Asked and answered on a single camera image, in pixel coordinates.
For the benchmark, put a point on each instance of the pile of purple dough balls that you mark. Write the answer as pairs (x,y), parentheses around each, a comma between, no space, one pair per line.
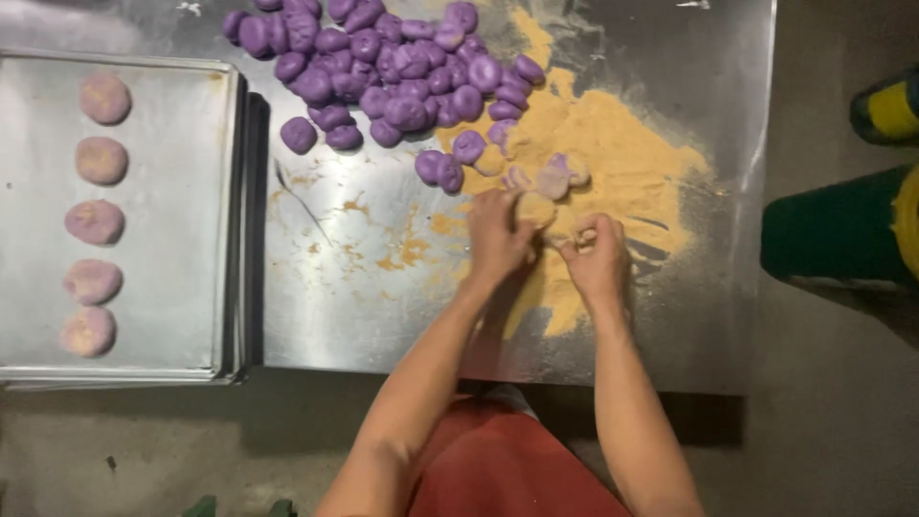
(402,72)

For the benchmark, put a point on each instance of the crumb-coated round dough piece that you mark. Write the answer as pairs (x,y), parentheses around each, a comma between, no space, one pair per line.
(537,209)

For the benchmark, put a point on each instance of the yellow-coated dough ball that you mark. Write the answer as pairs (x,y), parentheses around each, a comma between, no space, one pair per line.
(489,162)

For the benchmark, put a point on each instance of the person's right fingers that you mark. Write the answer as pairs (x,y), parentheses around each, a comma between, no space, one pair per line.
(585,233)

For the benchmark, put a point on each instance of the person's right hand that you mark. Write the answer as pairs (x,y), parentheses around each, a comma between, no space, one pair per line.
(601,269)

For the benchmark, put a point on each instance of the person's left hand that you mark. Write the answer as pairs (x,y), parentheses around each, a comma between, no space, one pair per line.
(495,244)

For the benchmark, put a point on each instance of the green object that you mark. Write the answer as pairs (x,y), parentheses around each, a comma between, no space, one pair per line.
(201,507)
(282,508)

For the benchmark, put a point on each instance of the person's left fingers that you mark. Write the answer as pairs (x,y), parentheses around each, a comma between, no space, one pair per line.
(511,215)

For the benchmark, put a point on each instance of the person's white shirt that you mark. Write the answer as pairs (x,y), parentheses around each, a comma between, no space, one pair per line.
(511,398)

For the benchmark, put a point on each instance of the metal baking tray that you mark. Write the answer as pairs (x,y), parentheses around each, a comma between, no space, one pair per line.
(172,230)

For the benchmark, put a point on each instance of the flattened coated purple patty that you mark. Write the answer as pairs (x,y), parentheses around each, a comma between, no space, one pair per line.
(93,281)
(101,161)
(87,331)
(95,222)
(105,99)

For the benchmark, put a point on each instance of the large green and yellow container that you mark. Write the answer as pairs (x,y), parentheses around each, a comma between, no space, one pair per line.
(836,226)

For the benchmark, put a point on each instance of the heap of yellow crumbs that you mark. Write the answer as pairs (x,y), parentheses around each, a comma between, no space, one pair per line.
(624,165)

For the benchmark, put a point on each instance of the half-coated purple dough ball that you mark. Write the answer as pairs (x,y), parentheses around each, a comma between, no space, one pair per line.
(514,178)
(554,179)
(501,133)

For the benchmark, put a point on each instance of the person's red apron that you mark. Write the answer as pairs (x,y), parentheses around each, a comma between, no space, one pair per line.
(502,467)

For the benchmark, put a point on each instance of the small green and yellow container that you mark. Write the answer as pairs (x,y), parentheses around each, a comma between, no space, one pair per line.
(890,109)

